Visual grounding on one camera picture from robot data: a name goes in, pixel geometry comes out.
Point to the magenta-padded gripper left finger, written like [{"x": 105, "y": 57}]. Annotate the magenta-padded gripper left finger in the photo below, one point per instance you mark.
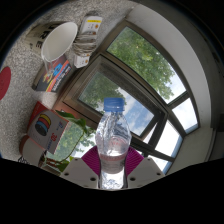
[{"x": 78, "y": 171}]

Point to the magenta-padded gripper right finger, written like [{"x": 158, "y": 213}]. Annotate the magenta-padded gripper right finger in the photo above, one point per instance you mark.
[{"x": 145, "y": 170}]

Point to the clear blue-capped water bottle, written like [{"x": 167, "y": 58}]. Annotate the clear blue-capped water bottle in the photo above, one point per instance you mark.
[{"x": 112, "y": 140}]

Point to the red white filament spool box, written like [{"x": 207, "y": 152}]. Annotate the red white filament spool box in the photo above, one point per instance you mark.
[{"x": 48, "y": 128}]

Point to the colourful dark-covered book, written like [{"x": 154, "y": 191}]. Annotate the colourful dark-covered book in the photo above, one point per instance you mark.
[{"x": 55, "y": 78}]

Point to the brown framed bay window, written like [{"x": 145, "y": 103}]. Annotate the brown framed bay window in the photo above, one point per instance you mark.
[{"x": 110, "y": 61}]

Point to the flat round red coaster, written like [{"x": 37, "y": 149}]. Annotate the flat round red coaster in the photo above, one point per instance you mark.
[{"x": 4, "y": 82}]

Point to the coil of beige twine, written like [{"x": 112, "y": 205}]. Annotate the coil of beige twine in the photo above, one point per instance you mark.
[{"x": 84, "y": 44}]

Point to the white printed paper cup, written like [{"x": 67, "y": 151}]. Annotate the white printed paper cup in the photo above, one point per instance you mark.
[{"x": 60, "y": 40}]

